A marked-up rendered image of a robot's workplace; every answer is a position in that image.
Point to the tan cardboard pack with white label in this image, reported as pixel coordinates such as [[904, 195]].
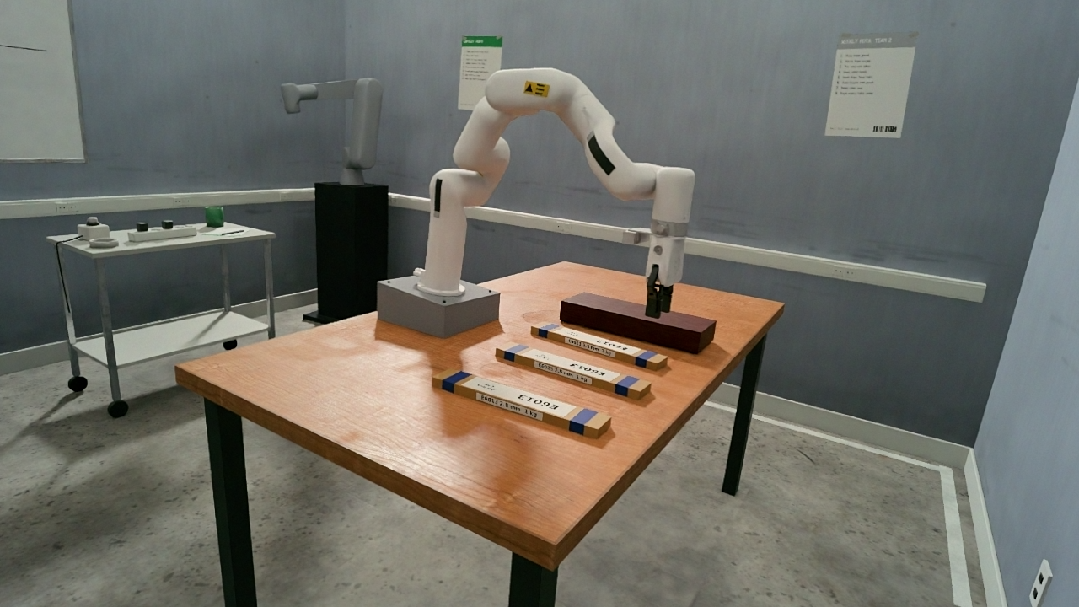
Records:
[[608, 348], [571, 369], [554, 412]]

